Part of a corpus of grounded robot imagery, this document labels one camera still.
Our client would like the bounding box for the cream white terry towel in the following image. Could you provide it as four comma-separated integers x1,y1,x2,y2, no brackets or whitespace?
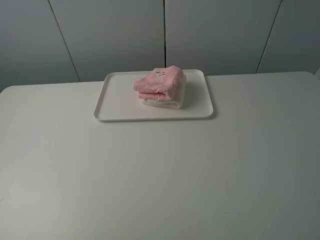
141,75,187,109

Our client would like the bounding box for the pink terry towel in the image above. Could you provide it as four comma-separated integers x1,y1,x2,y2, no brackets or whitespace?
133,66,185,101

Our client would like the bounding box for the white rectangular plastic tray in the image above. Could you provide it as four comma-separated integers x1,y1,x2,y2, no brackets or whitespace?
93,69,214,122

